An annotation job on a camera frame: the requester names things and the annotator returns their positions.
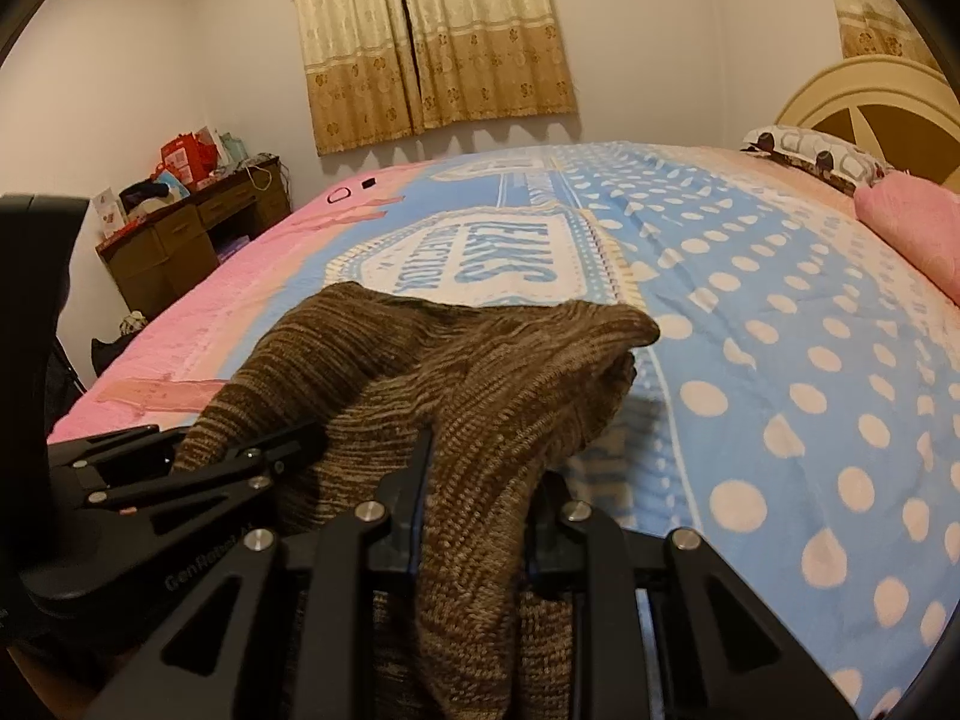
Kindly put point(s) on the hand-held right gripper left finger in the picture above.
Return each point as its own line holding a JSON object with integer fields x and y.
{"x": 394, "y": 532}

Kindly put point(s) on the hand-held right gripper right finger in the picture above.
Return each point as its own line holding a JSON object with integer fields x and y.
{"x": 570, "y": 551}

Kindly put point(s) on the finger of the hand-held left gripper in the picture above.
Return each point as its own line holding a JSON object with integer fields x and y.
{"x": 112, "y": 446}
{"x": 217, "y": 476}

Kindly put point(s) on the brown knit sweater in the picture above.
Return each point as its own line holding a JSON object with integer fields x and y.
{"x": 450, "y": 390}

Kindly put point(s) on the folded clothes in desk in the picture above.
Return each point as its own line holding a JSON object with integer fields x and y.
{"x": 234, "y": 247}

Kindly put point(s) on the black bag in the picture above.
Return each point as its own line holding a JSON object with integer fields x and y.
{"x": 112, "y": 354}

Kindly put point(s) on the beige bundle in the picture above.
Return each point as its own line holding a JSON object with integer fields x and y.
{"x": 133, "y": 322}

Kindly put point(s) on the pink fuzzy blanket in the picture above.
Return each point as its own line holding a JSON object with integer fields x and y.
{"x": 187, "y": 300}

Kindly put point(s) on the white printed card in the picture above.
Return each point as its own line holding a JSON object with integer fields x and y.
{"x": 109, "y": 214}

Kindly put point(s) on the brown wooden desk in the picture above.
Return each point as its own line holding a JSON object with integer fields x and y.
{"x": 165, "y": 247}

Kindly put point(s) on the black item on desk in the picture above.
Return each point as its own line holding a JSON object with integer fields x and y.
{"x": 144, "y": 193}

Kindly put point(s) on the blue polka dot blanket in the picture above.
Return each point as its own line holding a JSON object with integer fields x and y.
{"x": 750, "y": 352}

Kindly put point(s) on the red gift bag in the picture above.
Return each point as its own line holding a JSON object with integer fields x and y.
{"x": 186, "y": 159}

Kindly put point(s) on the pale teal gift bag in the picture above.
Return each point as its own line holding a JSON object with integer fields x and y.
{"x": 229, "y": 150}

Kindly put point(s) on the brown white patterned pillow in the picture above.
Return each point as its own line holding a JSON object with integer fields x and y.
{"x": 817, "y": 154}

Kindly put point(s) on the pink pillow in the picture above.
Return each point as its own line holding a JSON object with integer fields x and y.
{"x": 915, "y": 225}

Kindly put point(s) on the beige patterned window curtain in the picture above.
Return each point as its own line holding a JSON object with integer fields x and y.
{"x": 427, "y": 37}

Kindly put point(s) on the cream arched headboard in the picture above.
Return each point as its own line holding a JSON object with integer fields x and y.
{"x": 862, "y": 86}

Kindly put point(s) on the beige patterned side curtain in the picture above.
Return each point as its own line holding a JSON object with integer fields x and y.
{"x": 870, "y": 7}

